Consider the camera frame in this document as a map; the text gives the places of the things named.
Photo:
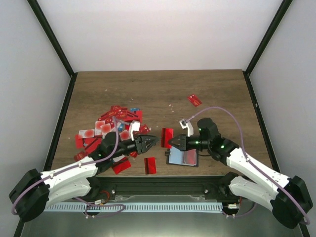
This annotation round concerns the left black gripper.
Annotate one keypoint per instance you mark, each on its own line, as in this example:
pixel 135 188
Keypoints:
pixel 141 144

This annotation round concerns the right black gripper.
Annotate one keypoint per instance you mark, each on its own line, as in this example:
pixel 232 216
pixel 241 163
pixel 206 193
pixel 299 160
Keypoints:
pixel 183 142

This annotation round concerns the black leather card holder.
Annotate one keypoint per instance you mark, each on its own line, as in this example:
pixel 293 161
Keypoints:
pixel 176 157

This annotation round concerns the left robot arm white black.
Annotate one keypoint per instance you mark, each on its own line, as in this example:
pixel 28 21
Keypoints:
pixel 37 191

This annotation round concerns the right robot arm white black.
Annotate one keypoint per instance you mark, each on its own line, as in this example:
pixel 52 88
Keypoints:
pixel 287 198

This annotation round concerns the red VIP card centre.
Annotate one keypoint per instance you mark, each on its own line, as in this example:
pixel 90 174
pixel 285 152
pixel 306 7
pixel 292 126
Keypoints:
pixel 144 129

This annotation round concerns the red card black stripe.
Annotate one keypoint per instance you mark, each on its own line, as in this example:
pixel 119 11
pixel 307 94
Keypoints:
pixel 150 165

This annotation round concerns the blue card top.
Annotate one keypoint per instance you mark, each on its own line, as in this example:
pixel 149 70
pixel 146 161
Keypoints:
pixel 134 109

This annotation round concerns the lone red VIP card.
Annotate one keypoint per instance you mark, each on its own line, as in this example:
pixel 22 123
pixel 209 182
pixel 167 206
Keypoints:
pixel 194 100

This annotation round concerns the white red circle card upper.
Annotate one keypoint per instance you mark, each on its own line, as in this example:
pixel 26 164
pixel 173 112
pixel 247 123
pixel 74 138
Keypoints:
pixel 105 129

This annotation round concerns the white red circle card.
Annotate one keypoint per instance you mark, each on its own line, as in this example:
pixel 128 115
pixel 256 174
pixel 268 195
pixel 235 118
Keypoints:
pixel 88 133
pixel 105 129

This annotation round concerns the red VIP card top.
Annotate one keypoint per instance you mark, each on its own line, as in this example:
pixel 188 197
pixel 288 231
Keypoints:
pixel 110 114

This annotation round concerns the white red circle card left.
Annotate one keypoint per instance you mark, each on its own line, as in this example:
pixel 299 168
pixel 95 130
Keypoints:
pixel 88 133

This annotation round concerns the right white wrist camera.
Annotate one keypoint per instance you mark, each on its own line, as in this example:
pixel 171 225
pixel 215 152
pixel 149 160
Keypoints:
pixel 186 125

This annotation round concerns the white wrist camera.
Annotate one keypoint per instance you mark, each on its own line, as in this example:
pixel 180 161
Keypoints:
pixel 186 125
pixel 134 126

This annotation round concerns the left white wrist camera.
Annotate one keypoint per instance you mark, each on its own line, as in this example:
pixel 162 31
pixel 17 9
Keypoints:
pixel 134 126

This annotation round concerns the black aluminium frame rail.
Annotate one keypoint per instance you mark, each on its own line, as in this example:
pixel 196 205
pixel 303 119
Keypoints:
pixel 211 187

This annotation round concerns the light blue slotted cable duct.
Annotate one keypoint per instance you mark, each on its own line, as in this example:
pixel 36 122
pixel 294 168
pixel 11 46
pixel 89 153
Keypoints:
pixel 196 207

